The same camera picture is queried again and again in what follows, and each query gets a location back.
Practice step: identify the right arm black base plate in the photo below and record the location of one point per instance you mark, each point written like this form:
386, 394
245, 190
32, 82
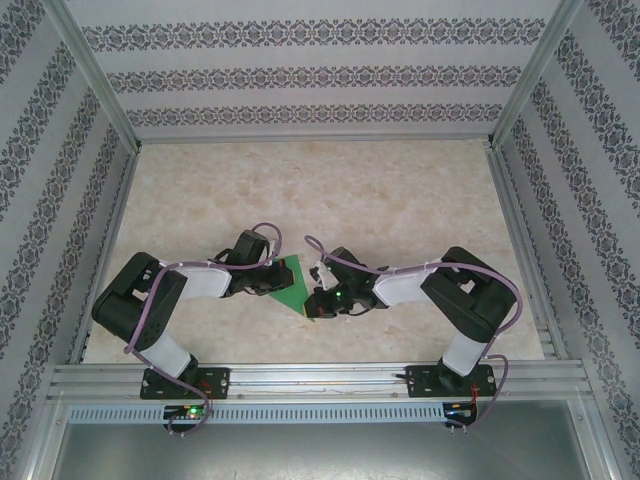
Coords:
417, 382

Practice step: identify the controller board blue light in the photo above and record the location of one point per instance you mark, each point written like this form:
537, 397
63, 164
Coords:
461, 412

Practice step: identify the aluminium side rail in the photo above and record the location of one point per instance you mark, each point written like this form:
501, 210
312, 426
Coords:
105, 225
525, 225

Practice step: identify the aluminium frame post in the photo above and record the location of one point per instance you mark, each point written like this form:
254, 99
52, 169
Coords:
530, 80
95, 80

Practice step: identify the controller board green light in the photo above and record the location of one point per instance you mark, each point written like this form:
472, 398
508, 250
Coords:
186, 412

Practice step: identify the aluminium back rail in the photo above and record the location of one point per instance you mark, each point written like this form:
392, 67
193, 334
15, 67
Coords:
310, 138

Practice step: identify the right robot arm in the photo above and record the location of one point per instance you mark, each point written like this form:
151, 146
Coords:
465, 300

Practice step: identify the green paper sheet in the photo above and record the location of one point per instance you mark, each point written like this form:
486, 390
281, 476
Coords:
295, 295

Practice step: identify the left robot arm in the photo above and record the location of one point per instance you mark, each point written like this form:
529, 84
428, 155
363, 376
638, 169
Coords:
140, 300

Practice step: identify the aluminium mounting rail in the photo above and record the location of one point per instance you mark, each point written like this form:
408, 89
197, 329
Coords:
310, 380

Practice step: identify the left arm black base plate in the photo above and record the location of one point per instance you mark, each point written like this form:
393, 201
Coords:
220, 382

